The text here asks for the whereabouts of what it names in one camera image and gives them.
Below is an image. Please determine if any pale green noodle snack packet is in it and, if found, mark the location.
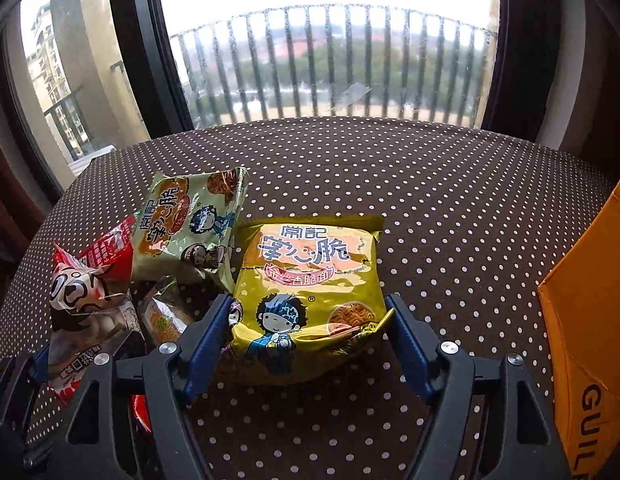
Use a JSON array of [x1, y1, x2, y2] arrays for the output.
[[131, 166, 248, 291]]

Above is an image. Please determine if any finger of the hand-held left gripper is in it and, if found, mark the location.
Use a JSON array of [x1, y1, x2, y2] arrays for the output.
[[0, 352, 53, 442]]

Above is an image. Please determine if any yellow noodle snack packet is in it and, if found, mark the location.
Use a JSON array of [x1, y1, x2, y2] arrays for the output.
[[215, 215, 395, 387]]

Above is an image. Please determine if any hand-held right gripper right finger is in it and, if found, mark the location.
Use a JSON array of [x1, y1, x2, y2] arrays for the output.
[[385, 294, 571, 480]]

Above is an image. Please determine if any beige apartment building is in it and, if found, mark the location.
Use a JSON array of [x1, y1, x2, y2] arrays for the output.
[[27, 2, 73, 111]]

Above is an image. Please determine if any orange cardboard box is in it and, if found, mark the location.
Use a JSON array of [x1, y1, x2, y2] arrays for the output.
[[537, 162, 620, 480]]

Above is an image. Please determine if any black window frame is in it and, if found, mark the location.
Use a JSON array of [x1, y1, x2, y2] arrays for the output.
[[0, 0, 511, 201]]

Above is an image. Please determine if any red clear wrapped snack packet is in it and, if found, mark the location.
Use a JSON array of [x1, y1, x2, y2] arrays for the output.
[[130, 394, 151, 435]]

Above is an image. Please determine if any beige balcony column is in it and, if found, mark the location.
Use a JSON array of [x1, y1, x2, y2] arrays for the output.
[[50, 0, 150, 146]]

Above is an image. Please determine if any balcony railing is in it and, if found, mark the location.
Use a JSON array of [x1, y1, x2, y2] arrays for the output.
[[44, 6, 497, 161]]

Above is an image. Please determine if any clear wrapped orange snack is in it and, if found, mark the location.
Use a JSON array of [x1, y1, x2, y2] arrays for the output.
[[138, 282, 195, 353]]

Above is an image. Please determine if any brown polka dot tablecloth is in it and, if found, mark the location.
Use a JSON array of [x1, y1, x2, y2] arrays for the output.
[[0, 117, 620, 480]]

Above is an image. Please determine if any face print snack packet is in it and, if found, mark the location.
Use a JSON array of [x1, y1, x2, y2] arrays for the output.
[[47, 242, 143, 407]]

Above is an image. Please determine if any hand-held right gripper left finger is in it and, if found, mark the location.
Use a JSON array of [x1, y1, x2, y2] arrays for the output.
[[52, 294, 235, 480]]

